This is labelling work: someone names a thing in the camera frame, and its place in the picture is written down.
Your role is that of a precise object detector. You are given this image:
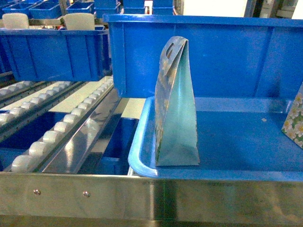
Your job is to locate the white roller conveyor track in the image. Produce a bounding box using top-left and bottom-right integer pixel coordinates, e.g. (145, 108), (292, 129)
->
(5, 76), (114, 173)

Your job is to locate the large blue plastic bin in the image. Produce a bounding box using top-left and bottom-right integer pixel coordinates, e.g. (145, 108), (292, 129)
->
(103, 14), (303, 99)

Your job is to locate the white daisy gift bag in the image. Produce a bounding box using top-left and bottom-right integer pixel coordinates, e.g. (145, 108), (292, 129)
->
(282, 84), (303, 148)

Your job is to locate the stainless steel front rail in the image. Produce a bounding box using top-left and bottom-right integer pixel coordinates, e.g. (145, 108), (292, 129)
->
(0, 172), (303, 226)

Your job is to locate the blue bin on rollers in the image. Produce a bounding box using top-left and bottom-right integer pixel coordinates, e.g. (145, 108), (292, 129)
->
(0, 29), (112, 82)

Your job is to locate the teal flower gift bag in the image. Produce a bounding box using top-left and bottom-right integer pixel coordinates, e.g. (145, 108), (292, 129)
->
(155, 36), (200, 166)

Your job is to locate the light blue plastic tray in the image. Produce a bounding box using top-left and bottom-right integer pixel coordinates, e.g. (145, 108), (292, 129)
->
(128, 97), (303, 182)

